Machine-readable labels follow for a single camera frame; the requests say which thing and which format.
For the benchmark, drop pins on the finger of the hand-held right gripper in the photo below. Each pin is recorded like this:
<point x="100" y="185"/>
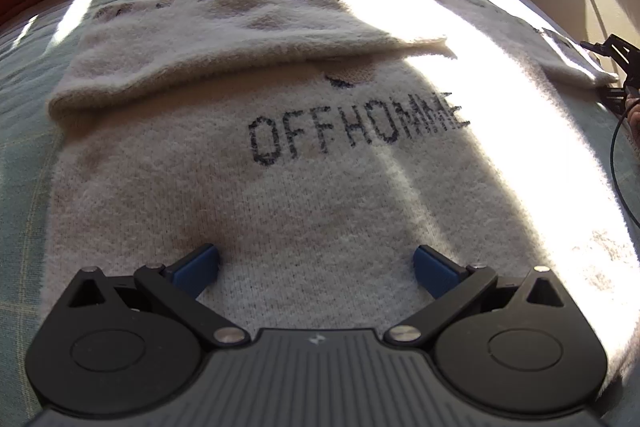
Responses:
<point x="617" y="52"/>
<point x="617" y="96"/>

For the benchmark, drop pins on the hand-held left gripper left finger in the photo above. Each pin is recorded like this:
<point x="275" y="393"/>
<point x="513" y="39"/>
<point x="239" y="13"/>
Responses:
<point x="196" y="268"/>

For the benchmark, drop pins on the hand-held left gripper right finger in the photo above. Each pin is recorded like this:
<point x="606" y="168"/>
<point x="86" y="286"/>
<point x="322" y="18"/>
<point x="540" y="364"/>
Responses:
<point x="436" y="272"/>

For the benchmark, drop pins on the white knitted sweater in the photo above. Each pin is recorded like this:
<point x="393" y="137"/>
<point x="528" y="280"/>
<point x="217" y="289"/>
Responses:
<point x="350" y="197"/>

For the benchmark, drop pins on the person's right hand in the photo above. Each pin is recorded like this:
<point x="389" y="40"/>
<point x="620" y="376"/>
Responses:
<point x="635" y="113"/>

